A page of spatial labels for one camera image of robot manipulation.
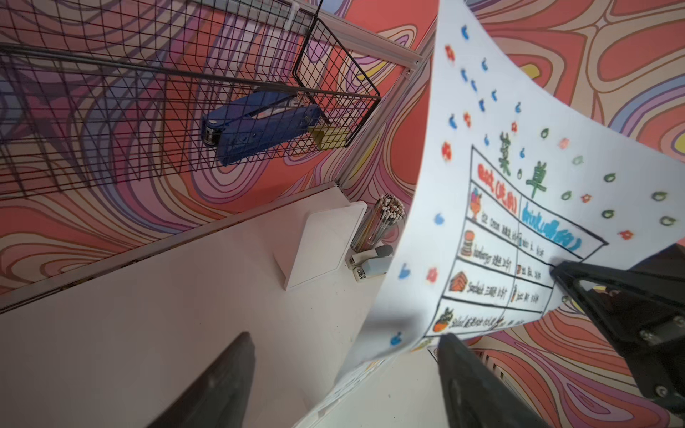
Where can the white board right panel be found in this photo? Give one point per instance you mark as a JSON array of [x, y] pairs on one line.
[[317, 246]]

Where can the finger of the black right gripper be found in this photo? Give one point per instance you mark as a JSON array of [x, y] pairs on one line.
[[641, 314]]

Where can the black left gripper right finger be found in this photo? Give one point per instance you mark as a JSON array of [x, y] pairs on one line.
[[473, 396]]

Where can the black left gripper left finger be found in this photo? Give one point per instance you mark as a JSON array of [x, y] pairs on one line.
[[219, 397]]

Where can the clear pencil holder cup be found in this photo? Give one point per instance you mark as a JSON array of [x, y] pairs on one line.
[[384, 215]]

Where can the yellow item in basket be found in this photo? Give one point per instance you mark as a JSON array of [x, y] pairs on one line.
[[329, 138]]

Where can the black wire basket back wall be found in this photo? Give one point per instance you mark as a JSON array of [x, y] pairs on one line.
[[99, 93]]

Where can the blue stapler in basket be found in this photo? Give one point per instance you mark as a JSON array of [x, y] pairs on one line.
[[253, 124]]

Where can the hand-drawn colourful menu sheet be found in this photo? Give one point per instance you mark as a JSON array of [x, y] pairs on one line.
[[555, 132]]

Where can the black and beige stapler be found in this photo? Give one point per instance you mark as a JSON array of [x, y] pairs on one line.
[[357, 259]]

